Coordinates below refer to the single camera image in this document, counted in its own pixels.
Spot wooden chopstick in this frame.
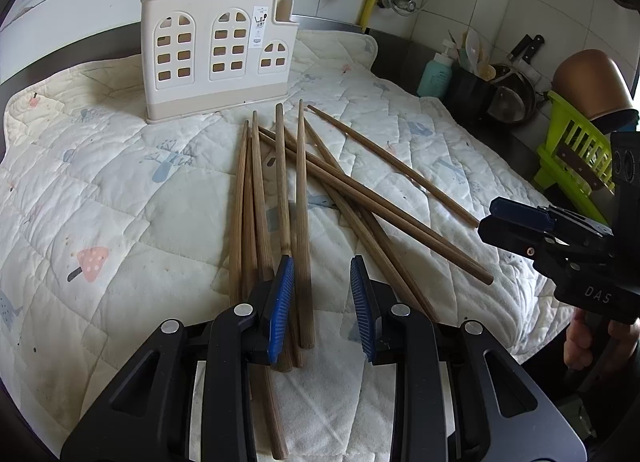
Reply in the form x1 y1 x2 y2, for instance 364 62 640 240
242 138 258 300
305 101 483 229
229 122 248 307
299 116 442 325
274 103 295 372
295 100 314 349
257 126 496 287
257 133 482 283
250 110 288 461

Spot teal soap bottle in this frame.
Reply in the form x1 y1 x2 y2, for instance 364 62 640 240
416 39 456 99

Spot white utensil holder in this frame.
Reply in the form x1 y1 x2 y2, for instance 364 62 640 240
141 0 298 124

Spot green plastic basket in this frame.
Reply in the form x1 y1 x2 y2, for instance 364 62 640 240
533 90 615 225

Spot white quilted mat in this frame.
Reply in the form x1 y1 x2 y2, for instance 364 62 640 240
1 30 570 461

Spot black kitchen knife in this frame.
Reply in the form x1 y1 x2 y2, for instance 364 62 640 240
506 35 546 64

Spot right hand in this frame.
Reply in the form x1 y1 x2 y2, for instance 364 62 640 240
564 308 639 371

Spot white rice spoon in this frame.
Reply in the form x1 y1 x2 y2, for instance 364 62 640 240
464 28 482 70

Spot black utensil pot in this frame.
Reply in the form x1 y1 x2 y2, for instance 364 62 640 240
442 64 536 125

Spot copper coloured pot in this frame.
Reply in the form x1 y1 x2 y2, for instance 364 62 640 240
552 49 639 135

